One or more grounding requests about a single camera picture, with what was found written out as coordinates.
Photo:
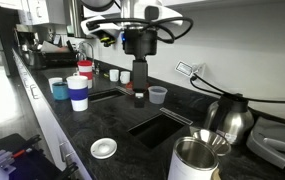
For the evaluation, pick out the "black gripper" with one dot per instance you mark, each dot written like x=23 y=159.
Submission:
x=139 y=43

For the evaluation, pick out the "white mug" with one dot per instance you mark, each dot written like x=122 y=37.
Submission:
x=54 y=80

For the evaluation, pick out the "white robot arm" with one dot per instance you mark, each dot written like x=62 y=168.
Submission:
x=141 y=24

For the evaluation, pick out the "clear plastic cup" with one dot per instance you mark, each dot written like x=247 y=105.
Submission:
x=157 y=94

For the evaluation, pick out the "small white cup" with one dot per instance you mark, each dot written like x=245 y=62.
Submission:
x=125 y=77
x=114 y=75

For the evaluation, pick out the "white tumbler red band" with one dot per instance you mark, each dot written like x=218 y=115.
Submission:
x=85 y=69

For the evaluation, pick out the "white round lid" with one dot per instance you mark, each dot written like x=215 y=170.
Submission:
x=103 y=148

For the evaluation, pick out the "white tumbler blue band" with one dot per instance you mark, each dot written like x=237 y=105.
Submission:
x=78 y=92

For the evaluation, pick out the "chrome sink faucet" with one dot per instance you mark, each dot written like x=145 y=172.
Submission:
x=85 y=51

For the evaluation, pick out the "teal mug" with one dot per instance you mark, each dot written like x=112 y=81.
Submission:
x=60 y=91

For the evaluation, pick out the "white steel canister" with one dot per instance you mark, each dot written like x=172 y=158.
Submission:
x=192 y=159

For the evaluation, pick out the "steel coffee carafe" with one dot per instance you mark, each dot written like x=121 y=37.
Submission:
x=229 y=117

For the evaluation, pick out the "steel funnel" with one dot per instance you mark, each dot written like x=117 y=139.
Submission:
x=215 y=141

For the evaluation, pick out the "black perforated robot cart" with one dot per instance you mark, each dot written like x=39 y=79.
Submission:
x=34 y=165

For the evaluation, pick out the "grey lidded tray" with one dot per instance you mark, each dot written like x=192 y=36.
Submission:
x=267 y=140

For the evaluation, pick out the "wall power outlet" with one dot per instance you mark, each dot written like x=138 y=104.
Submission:
x=188 y=70

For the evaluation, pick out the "silver cabinet handle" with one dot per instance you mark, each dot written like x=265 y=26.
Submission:
x=34 y=91
x=66 y=151

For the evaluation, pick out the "orange handled clamp tool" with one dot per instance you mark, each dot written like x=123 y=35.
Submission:
x=27 y=146

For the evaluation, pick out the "purple aluminium rail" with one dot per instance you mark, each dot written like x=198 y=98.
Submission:
x=6 y=161

